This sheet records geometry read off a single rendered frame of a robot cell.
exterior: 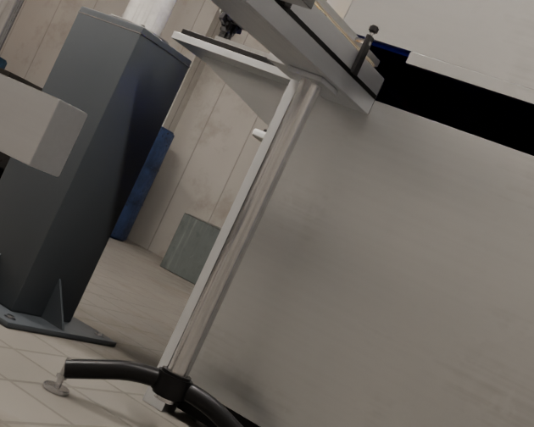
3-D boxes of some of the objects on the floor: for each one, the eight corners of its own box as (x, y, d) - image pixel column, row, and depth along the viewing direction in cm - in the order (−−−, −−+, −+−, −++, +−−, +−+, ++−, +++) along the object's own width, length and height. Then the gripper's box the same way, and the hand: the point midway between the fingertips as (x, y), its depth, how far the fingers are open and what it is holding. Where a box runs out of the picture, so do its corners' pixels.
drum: (141, 248, 693) (191, 141, 695) (91, 231, 641) (145, 114, 643) (86, 220, 723) (135, 117, 725) (35, 202, 672) (86, 90, 673)
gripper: (250, -6, 263) (222, 52, 262) (225, -30, 249) (196, 32, 249) (271, 1, 259) (242, 60, 259) (247, -23, 246) (217, 40, 246)
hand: (223, 40), depth 254 cm, fingers closed, pressing on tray
